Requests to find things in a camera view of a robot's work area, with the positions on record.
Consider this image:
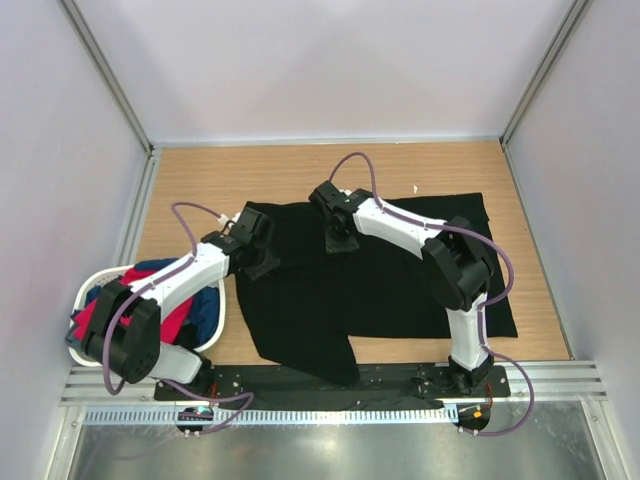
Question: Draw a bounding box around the left aluminium frame post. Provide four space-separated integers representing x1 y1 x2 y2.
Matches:
58 0 154 157

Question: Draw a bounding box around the pink t shirt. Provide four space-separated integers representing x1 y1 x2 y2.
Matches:
70 267 193 344

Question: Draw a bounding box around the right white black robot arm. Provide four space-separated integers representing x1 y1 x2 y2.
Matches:
309 180 494 396

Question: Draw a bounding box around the white perforated laundry basket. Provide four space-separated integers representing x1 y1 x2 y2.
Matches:
68 264 226 367

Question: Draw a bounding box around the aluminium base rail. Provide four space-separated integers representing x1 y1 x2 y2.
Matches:
59 361 607 407

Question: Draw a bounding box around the grey t shirt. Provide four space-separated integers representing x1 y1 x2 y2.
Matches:
65 330 81 353

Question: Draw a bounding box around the right aluminium frame post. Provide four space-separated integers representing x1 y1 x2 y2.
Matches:
499 0 592 149

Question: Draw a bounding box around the slotted grey cable duct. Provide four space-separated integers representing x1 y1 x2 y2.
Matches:
83 405 458 426

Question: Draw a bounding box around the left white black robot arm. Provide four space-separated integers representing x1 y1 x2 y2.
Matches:
81 206 279 400

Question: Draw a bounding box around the blue t shirt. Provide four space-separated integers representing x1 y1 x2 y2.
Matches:
69 257 224 346

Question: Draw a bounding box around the aluminium frame post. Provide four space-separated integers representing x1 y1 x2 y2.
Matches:
499 0 592 149
58 0 154 157

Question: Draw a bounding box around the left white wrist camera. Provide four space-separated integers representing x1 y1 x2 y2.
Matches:
218 212 240 227

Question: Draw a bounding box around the black t shirt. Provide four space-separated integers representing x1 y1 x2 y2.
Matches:
236 193 517 385

